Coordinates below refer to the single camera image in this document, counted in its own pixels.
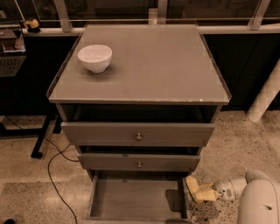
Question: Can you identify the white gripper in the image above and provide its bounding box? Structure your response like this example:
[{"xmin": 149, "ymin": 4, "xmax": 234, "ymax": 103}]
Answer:
[{"xmin": 194, "ymin": 178, "xmax": 247, "ymax": 203}]

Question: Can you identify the yellow sponge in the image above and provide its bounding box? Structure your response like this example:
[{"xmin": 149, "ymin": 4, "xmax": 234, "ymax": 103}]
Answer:
[{"xmin": 185, "ymin": 176, "xmax": 200, "ymax": 203}]

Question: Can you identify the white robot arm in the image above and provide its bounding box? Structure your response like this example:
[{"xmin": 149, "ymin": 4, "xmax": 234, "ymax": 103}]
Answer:
[{"xmin": 190, "ymin": 170, "xmax": 280, "ymax": 224}]

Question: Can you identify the grey bottom drawer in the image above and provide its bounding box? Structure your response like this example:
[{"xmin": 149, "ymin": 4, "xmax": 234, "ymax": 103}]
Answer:
[{"xmin": 85, "ymin": 171, "xmax": 193, "ymax": 224}]

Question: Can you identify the grey drawer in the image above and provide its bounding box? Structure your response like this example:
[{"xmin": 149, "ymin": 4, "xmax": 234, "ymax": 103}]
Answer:
[
  {"xmin": 78, "ymin": 153, "xmax": 200, "ymax": 172},
  {"xmin": 61, "ymin": 122, "xmax": 214, "ymax": 147},
  {"xmin": 85, "ymin": 171, "xmax": 193, "ymax": 224}
]

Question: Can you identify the grey drawer cabinet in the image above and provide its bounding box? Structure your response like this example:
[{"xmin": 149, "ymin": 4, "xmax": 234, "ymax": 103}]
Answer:
[{"xmin": 46, "ymin": 24, "xmax": 232, "ymax": 224}]

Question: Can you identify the grey middle drawer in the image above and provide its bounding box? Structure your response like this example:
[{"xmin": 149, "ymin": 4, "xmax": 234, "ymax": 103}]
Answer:
[{"xmin": 78, "ymin": 153, "xmax": 200, "ymax": 172}]

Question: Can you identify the grey top drawer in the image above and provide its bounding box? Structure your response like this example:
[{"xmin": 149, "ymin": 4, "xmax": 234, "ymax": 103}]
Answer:
[{"xmin": 61, "ymin": 122, "xmax": 214, "ymax": 147}]

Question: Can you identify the white ceramic bowl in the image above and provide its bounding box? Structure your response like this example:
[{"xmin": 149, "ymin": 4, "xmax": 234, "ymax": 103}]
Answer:
[{"xmin": 78, "ymin": 45, "xmax": 113, "ymax": 73}]

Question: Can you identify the metal window railing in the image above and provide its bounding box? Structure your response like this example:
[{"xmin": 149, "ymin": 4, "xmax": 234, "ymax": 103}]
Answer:
[{"xmin": 14, "ymin": 0, "xmax": 280, "ymax": 36}]

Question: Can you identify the open laptop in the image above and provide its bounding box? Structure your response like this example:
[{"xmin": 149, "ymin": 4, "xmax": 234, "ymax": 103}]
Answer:
[{"xmin": 0, "ymin": 24, "xmax": 27, "ymax": 78}]

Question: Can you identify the yellow black tape dispenser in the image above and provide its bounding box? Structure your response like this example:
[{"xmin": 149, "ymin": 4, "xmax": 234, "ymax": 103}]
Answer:
[{"xmin": 24, "ymin": 18, "xmax": 40, "ymax": 33}]

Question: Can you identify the white pipe post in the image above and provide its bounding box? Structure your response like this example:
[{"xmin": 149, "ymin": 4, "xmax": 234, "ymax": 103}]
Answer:
[{"xmin": 247, "ymin": 60, "xmax": 280, "ymax": 123}]

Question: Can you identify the black floor cable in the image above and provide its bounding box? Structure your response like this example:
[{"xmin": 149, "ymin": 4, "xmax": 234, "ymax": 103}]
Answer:
[{"xmin": 3, "ymin": 115, "xmax": 80, "ymax": 224}]

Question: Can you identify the black desk frame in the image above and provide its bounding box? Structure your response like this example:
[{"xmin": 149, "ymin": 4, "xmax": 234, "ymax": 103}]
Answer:
[{"xmin": 0, "ymin": 113, "xmax": 63, "ymax": 160}]

